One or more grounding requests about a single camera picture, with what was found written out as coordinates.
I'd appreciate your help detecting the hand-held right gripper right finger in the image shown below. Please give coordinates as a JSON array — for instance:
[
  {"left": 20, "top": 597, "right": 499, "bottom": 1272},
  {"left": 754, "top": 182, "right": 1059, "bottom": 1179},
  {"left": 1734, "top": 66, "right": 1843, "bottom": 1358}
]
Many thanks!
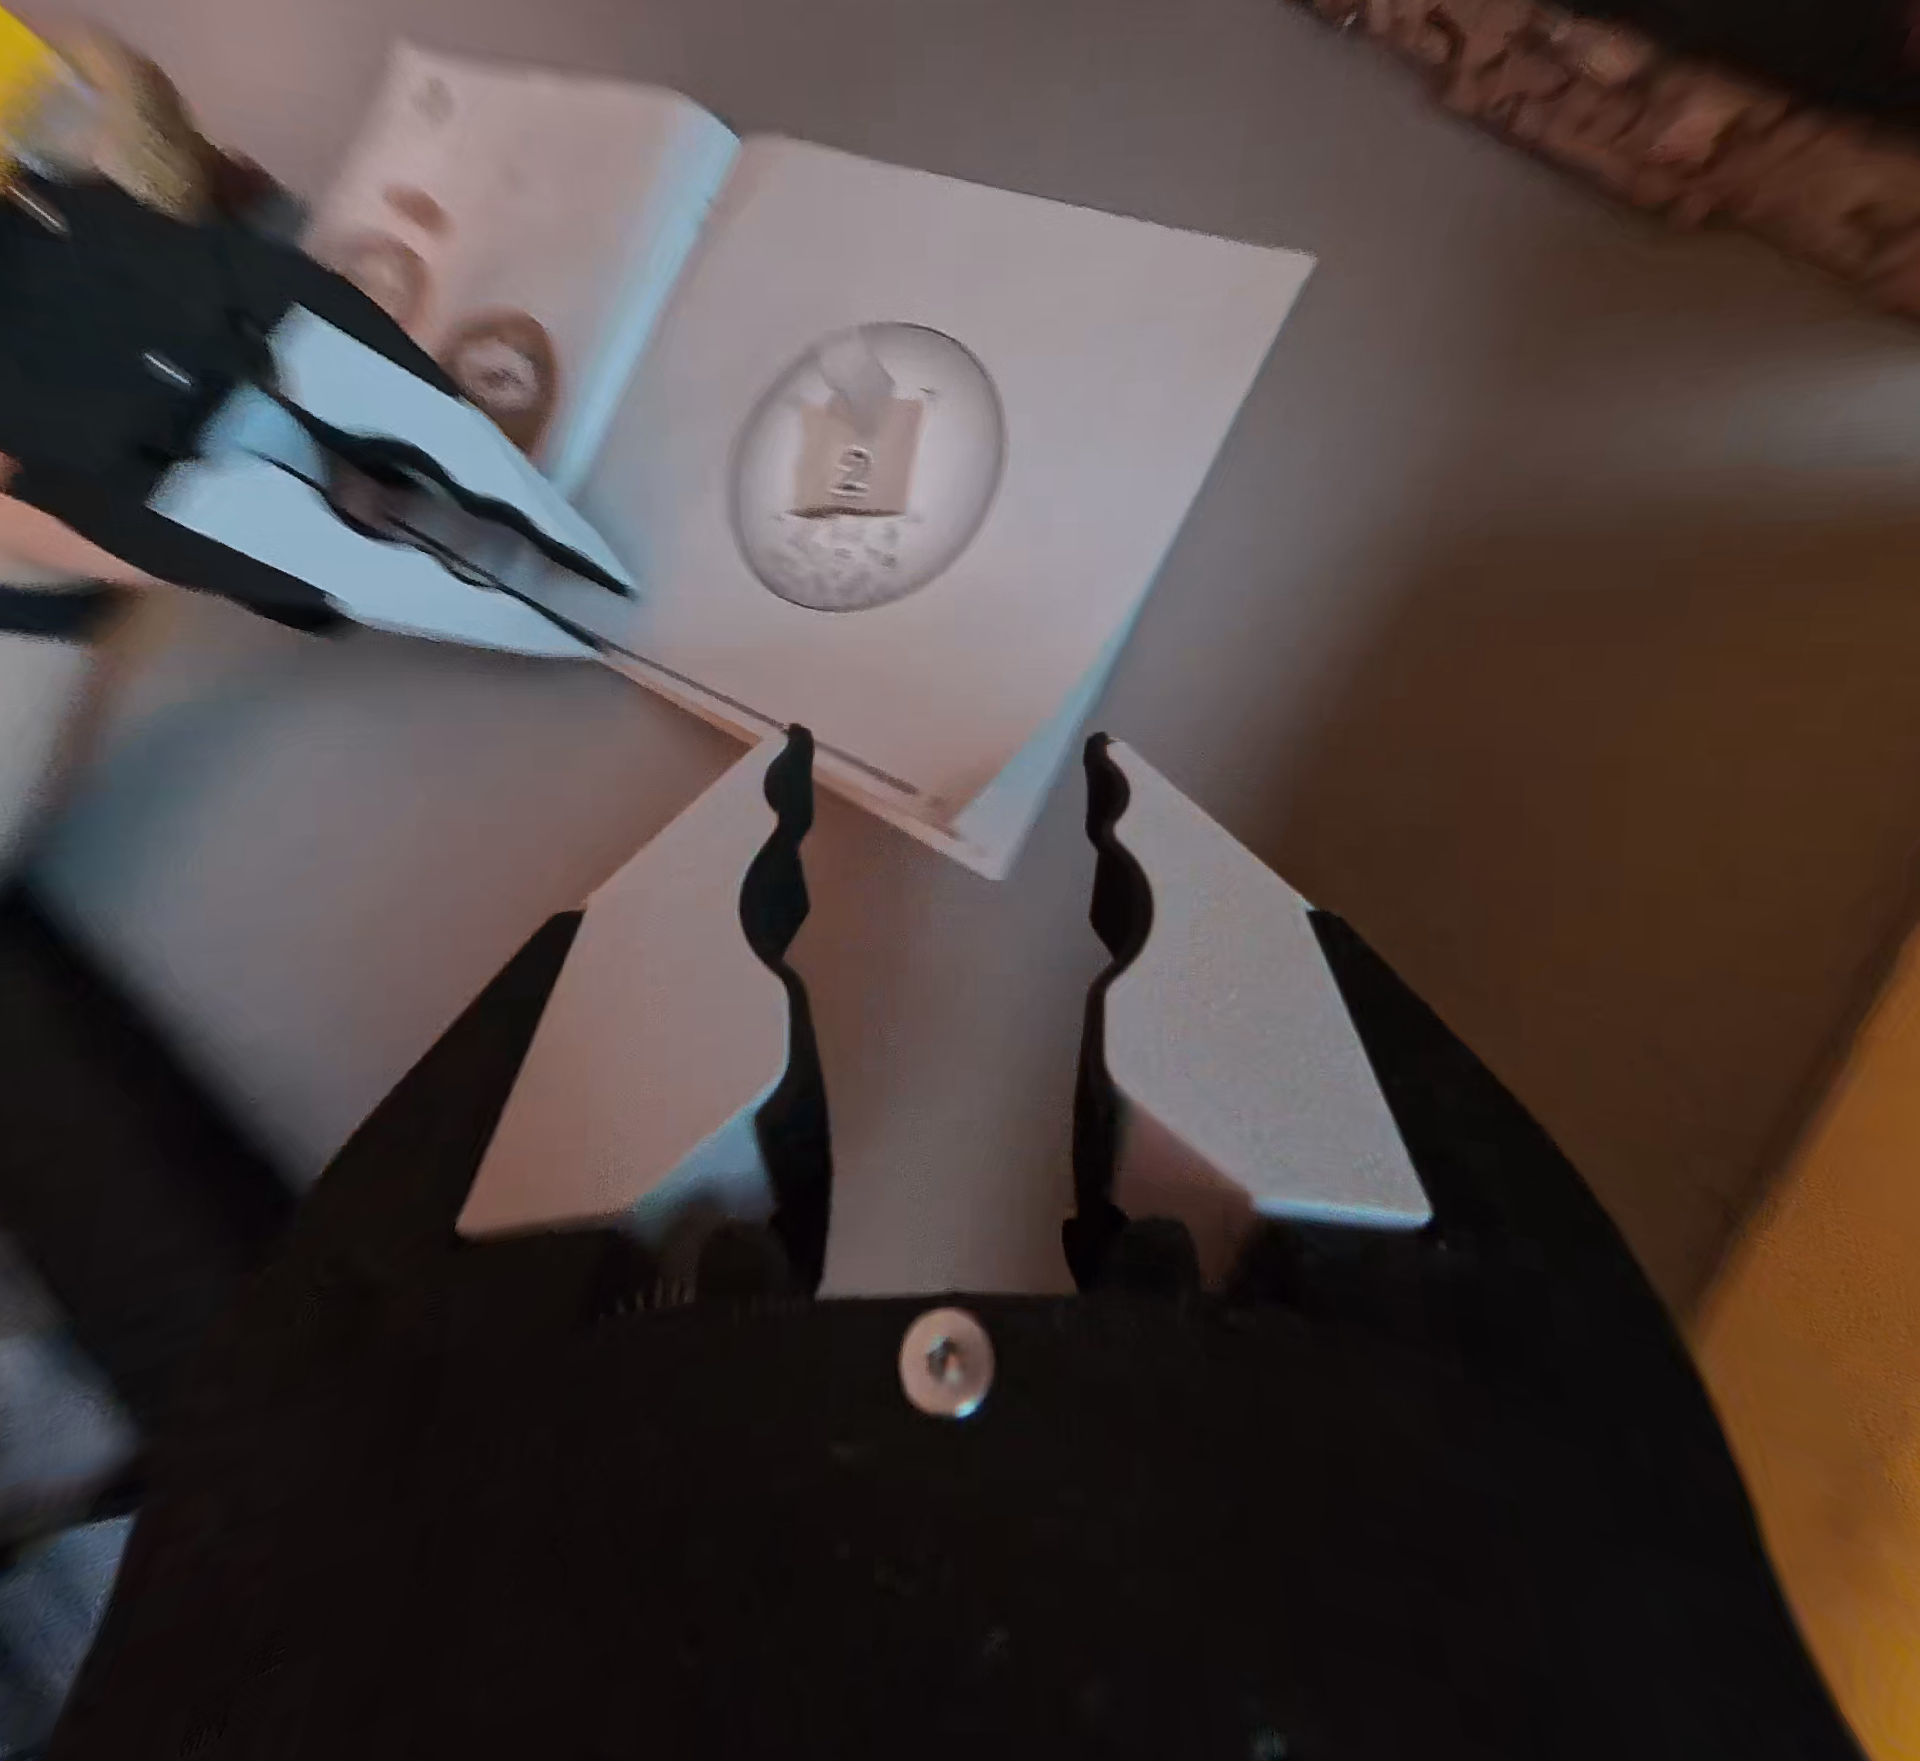
[{"left": 1065, "top": 733, "right": 1434, "bottom": 1286}]

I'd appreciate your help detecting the grey desk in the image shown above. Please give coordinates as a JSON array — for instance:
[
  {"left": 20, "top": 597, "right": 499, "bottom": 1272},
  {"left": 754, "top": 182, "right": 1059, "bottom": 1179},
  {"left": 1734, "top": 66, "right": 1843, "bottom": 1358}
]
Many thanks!
[{"left": 0, "top": 0, "right": 1920, "bottom": 1319}]

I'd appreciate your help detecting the instruction booklet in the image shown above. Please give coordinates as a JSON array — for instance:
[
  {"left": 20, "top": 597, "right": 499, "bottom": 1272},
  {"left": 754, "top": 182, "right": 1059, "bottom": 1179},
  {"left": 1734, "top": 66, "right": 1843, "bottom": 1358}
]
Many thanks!
[{"left": 305, "top": 41, "right": 1317, "bottom": 881}]

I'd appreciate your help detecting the black toy set box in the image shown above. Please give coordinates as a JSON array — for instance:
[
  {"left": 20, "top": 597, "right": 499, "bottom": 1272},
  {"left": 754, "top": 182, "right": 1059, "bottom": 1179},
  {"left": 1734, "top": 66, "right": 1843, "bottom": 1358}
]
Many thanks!
[{"left": 1271, "top": 0, "right": 1920, "bottom": 326}]

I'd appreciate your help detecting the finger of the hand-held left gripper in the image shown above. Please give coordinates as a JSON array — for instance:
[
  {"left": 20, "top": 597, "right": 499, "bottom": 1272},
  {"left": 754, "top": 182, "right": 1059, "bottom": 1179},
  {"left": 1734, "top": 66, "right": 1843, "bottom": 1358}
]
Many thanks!
[
  {"left": 145, "top": 453, "right": 620, "bottom": 664},
  {"left": 257, "top": 301, "right": 641, "bottom": 596}
]

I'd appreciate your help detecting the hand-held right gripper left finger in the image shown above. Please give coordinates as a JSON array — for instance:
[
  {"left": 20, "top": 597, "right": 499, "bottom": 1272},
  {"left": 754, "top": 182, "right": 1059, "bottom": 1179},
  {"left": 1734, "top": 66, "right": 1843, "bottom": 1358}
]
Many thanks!
[{"left": 456, "top": 727, "right": 833, "bottom": 1293}]

